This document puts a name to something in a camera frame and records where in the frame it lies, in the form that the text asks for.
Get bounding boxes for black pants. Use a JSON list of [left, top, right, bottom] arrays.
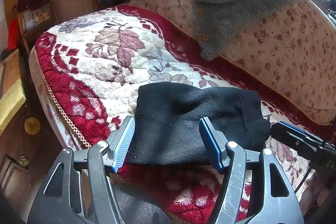
[[127, 82, 270, 165]]

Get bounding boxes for red white floral blanket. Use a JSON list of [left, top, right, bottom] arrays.
[[29, 5, 331, 223]]

